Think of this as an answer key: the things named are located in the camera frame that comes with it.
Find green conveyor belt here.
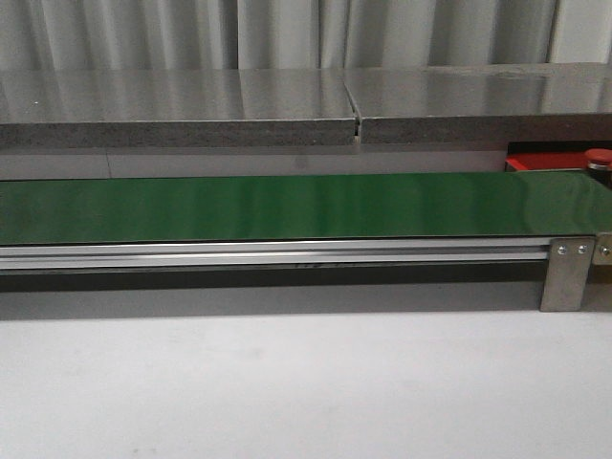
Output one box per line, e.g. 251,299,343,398
1,172,611,246

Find left grey stone slab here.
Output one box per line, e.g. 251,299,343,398
1,70,356,148

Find grey stone slab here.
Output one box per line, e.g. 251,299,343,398
344,63,611,144
1,70,356,148

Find red plastic tray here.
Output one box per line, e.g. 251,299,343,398
505,152,594,180

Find right grey stone slab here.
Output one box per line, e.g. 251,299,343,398
344,63,611,144

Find conveyor end plate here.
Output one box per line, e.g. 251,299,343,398
590,232,612,284

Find grey pleated curtain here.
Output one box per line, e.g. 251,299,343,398
0,0,561,73

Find aluminium conveyor side rail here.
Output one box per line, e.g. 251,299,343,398
1,237,551,271

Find metal conveyor support bracket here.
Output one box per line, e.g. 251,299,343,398
539,236,595,313

